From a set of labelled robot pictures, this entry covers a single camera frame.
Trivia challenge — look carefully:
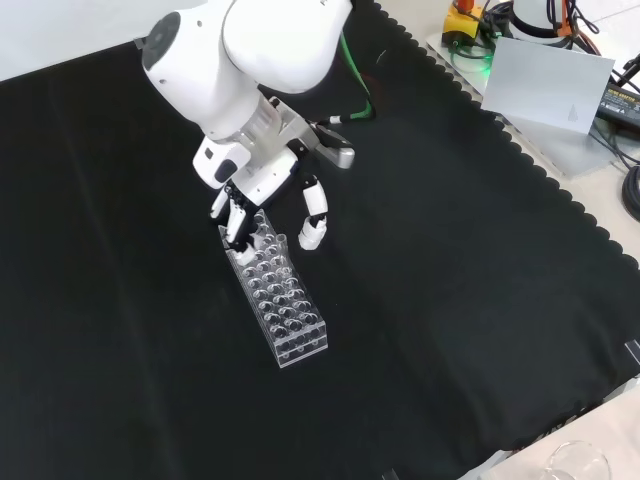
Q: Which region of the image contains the black coiled cable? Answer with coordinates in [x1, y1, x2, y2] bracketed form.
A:
[618, 163, 640, 222]

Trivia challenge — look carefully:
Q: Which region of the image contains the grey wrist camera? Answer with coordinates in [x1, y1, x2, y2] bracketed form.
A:
[308, 121, 358, 172]

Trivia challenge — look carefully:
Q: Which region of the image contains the clear glass test tube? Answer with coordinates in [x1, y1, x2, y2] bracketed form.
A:
[276, 233, 292, 282]

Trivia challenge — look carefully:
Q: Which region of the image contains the black power brick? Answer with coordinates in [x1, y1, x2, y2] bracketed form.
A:
[595, 83, 640, 127]

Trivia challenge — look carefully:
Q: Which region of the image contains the yellow stop button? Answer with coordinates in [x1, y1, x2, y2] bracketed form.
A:
[445, 0, 485, 45]

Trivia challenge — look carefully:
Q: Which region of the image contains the orange cable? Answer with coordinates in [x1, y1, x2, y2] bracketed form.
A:
[548, 0, 602, 52]

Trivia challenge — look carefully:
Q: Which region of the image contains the clear plastic test tube rack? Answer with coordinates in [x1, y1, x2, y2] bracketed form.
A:
[216, 209, 330, 371]

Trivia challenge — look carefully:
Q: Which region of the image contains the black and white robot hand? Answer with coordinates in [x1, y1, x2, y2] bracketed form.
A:
[191, 135, 331, 267]

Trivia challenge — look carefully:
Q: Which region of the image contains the clear glass beaker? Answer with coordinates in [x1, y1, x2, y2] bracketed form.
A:
[541, 439, 612, 480]

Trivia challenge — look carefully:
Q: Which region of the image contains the green cable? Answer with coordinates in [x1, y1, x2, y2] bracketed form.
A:
[327, 28, 380, 126]

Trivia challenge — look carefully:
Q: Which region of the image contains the black bench cloth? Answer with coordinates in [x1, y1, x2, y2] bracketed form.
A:
[0, 0, 640, 467]

